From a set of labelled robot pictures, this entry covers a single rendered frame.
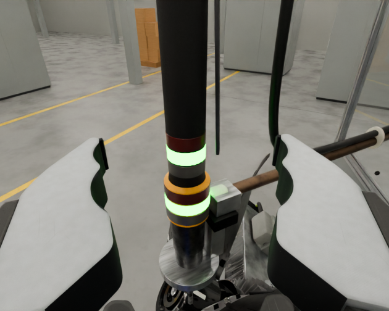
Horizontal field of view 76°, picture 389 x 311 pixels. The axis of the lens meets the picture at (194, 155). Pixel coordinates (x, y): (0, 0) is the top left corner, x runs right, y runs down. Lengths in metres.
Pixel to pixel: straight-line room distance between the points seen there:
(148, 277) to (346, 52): 4.96
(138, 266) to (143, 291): 0.21
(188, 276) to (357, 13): 5.44
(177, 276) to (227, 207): 0.09
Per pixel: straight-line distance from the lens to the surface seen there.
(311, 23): 12.37
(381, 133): 0.44
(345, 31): 5.59
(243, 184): 0.28
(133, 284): 2.06
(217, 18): 0.18
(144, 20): 8.51
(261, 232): 0.77
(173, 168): 0.21
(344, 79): 5.72
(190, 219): 0.24
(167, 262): 0.31
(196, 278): 0.30
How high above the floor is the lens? 1.72
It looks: 31 degrees down
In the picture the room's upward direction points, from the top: straight up
